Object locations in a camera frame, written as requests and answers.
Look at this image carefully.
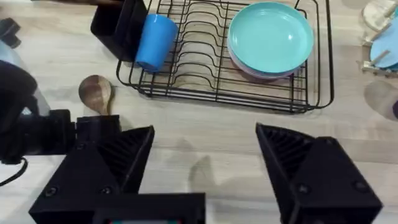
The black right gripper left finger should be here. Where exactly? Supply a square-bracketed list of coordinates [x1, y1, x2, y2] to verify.
[29, 126, 155, 224]

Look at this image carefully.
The light blue plate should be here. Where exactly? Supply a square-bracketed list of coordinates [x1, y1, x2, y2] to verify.
[369, 18, 398, 70]

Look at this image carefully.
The black wire dish rack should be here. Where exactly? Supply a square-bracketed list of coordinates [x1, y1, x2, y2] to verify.
[116, 0, 335, 114]

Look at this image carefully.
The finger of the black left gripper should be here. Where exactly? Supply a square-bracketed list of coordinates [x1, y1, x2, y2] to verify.
[76, 114, 122, 144]

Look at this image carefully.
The teal plate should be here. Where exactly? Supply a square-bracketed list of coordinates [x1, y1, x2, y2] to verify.
[228, 1, 315, 75]

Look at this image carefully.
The black cutlery holder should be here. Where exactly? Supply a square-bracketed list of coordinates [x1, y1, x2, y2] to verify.
[90, 0, 149, 62]

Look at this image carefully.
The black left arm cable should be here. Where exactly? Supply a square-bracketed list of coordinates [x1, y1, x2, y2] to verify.
[0, 157, 29, 187]

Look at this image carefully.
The round wooden spoon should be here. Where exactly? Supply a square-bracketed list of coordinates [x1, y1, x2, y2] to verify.
[78, 74, 113, 116]

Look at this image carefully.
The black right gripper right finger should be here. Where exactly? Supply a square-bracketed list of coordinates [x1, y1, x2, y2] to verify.
[255, 123, 383, 224]

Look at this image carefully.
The pink plate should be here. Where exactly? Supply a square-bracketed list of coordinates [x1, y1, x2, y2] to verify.
[228, 43, 304, 81]

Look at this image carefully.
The blue cup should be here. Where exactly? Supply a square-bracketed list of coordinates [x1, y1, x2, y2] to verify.
[135, 14, 178, 73]

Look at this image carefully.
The cream plate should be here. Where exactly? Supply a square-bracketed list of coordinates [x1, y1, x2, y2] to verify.
[362, 0, 397, 32]

